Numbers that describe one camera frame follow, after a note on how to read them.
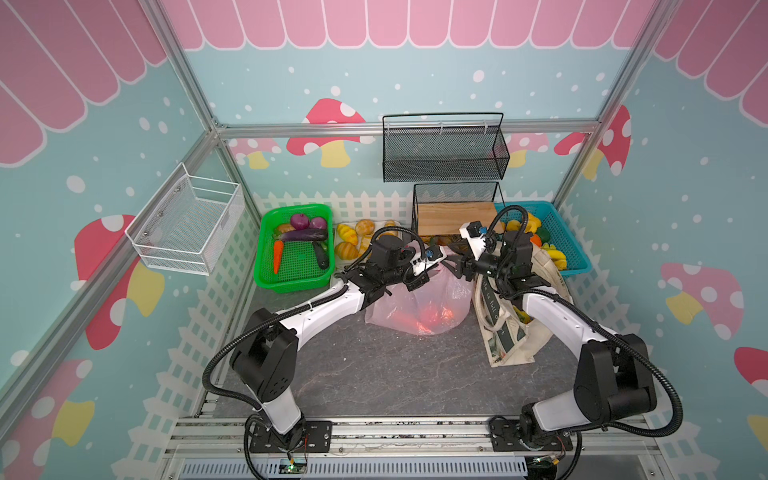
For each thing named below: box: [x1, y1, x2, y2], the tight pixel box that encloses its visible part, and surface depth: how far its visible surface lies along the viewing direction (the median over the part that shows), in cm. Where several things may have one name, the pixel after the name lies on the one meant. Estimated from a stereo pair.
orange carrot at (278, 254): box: [274, 240, 284, 274], surface depth 111 cm
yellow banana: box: [541, 242, 567, 270], surface depth 105 cm
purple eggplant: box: [278, 228, 328, 242], surface depth 114 cm
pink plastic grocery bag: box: [365, 260, 474, 335], surface depth 89 cm
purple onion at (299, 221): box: [290, 213, 310, 231], surface depth 115 cm
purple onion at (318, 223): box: [309, 217, 327, 230], surface depth 116 cm
